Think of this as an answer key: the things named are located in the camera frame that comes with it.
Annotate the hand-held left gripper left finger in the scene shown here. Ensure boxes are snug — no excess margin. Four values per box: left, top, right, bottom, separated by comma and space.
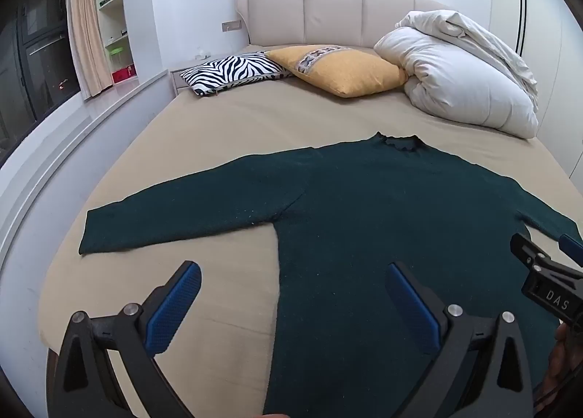
46, 260, 203, 418

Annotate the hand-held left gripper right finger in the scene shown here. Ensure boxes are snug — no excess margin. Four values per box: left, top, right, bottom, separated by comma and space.
385, 262, 536, 418

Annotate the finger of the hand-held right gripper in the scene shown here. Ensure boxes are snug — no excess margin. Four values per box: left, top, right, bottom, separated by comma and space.
510, 233, 553, 273
558, 234, 583, 266

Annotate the dark green sweater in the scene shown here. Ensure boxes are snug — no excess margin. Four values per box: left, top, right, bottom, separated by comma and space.
78, 131, 583, 418

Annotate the person's right hand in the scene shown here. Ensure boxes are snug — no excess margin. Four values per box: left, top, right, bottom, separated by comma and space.
535, 322, 583, 397

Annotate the bed with beige sheet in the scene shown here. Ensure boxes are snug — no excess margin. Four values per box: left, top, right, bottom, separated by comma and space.
39, 44, 583, 418

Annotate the white wardrobe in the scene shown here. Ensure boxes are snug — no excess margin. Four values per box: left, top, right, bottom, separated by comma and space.
489, 0, 583, 173

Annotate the white duvet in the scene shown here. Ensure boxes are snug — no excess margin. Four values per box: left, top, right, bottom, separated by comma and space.
373, 9, 540, 140

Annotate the white window ledge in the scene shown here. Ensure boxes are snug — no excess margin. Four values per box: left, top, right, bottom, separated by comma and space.
0, 70, 171, 273

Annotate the yellow pillow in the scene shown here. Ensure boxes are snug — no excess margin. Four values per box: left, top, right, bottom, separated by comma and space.
264, 45, 409, 98

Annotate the zebra print pillow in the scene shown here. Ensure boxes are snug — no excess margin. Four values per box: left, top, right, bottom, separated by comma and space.
180, 51, 294, 96

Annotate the beige curtain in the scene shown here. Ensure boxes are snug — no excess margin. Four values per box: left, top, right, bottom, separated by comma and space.
66, 0, 112, 98

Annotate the dark window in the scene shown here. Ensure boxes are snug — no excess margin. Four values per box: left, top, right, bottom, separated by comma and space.
0, 0, 83, 155

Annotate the beige padded headboard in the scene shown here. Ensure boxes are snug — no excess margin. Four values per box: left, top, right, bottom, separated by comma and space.
236, 0, 456, 48

